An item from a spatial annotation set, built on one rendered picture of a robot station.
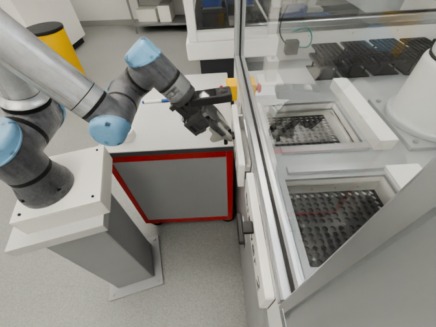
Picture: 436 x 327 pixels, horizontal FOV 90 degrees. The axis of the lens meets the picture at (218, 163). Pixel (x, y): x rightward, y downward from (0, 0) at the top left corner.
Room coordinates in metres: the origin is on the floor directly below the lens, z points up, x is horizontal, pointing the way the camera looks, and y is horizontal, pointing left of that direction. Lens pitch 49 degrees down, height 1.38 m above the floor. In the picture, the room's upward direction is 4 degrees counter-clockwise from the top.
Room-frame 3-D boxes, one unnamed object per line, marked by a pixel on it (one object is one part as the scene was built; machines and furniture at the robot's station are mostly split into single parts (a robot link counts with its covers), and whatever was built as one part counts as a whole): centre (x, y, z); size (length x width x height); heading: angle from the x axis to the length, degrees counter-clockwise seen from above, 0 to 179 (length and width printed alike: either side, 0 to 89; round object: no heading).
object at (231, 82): (0.85, -0.08, 0.88); 0.07 x 0.05 x 0.07; 179
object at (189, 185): (0.94, 0.20, 0.38); 0.62 x 0.58 x 0.76; 179
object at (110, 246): (0.42, 0.54, 0.38); 0.30 x 0.30 x 0.76; 13
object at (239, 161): (0.52, -0.07, 0.87); 0.29 x 0.02 x 0.11; 179
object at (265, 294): (0.21, -0.08, 0.87); 0.29 x 0.02 x 0.11; 179
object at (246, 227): (0.21, -0.05, 0.91); 0.07 x 0.04 x 0.01; 179
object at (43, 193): (0.42, 0.54, 0.89); 0.15 x 0.15 x 0.10
